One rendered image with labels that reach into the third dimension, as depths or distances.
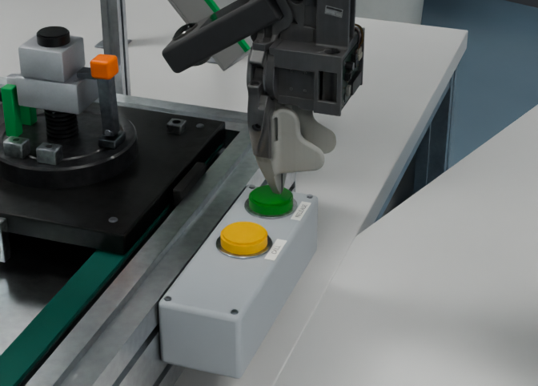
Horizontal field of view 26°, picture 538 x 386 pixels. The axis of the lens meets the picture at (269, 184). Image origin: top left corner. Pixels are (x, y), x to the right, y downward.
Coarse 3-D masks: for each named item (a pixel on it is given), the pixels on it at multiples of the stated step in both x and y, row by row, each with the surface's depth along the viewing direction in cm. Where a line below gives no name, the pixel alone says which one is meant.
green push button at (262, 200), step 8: (256, 192) 105; (264, 192) 105; (272, 192) 105; (288, 192) 105; (256, 200) 103; (264, 200) 103; (272, 200) 103; (280, 200) 103; (288, 200) 104; (256, 208) 103; (264, 208) 103; (272, 208) 103; (280, 208) 103; (288, 208) 104
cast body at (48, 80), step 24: (24, 48) 105; (48, 48) 105; (72, 48) 106; (24, 72) 107; (48, 72) 106; (72, 72) 107; (24, 96) 108; (48, 96) 107; (72, 96) 106; (96, 96) 109
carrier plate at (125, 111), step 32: (160, 128) 117; (192, 128) 117; (224, 128) 119; (160, 160) 111; (192, 160) 111; (0, 192) 105; (32, 192) 105; (64, 192) 105; (96, 192) 105; (128, 192) 105; (160, 192) 105; (32, 224) 101; (64, 224) 100; (96, 224) 100; (128, 224) 100
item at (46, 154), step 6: (42, 144) 106; (48, 144) 106; (54, 144) 106; (36, 150) 105; (42, 150) 105; (48, 150) 105; (54, 150) 105; (60, 150) 106; (42, 156) 105; (48, 156) 105; (54, 156) 105; (60, 156) 106; (42, 162) 106; (48, 162) 106; (54, 162) 105
